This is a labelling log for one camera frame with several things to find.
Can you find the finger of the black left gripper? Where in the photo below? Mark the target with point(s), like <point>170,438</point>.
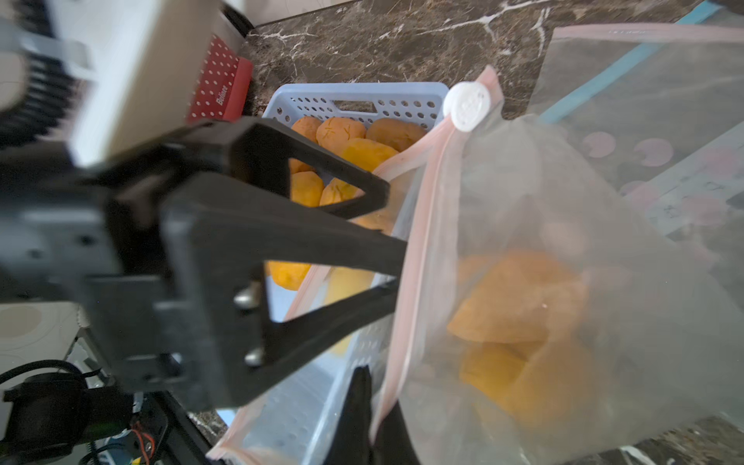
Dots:
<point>258,151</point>
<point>279,279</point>

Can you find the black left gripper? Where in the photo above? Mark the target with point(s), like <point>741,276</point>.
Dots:
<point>66,234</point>

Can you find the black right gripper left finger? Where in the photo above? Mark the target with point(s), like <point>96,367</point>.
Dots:
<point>350,444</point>

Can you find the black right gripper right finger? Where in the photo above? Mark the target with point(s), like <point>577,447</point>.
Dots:
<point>393,444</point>

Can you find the clear zipper bag pink strip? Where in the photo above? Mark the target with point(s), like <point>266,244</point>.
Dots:
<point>664,335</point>

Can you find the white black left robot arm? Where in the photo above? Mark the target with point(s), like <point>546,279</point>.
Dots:
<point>160,230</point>

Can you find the clear zipper bag blue strip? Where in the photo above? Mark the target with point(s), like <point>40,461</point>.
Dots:
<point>657,111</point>

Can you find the light blue plastic basket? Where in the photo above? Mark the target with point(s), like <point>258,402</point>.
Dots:
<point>295,422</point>

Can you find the orange potato mid left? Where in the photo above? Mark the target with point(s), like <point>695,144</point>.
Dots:
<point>306,189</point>

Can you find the red and chrome toaster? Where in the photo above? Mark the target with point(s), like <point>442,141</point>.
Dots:
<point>222,86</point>

